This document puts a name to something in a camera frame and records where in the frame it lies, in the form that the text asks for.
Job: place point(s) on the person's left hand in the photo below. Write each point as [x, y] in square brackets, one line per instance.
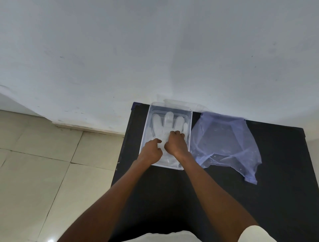
[150, 153]

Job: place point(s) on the person's right hand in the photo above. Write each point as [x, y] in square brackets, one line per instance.
[177, 145]

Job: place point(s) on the clear plastic glove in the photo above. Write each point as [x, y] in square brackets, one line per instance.
[169, 119]
[155, 124]

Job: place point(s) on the clear plastic container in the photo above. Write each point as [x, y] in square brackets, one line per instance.
[145, 122]

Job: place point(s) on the blue plastic bag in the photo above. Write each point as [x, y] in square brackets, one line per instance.
[224, 134]

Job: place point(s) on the person's left forearm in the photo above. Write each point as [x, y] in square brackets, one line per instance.
[107, 204]

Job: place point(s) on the person's right forearm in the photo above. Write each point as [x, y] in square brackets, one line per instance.
[214, 194]

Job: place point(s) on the person's white shirt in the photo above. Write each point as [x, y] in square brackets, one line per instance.
[254, 235]

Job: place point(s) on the blue table corner tape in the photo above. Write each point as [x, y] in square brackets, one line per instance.
[135, 105]

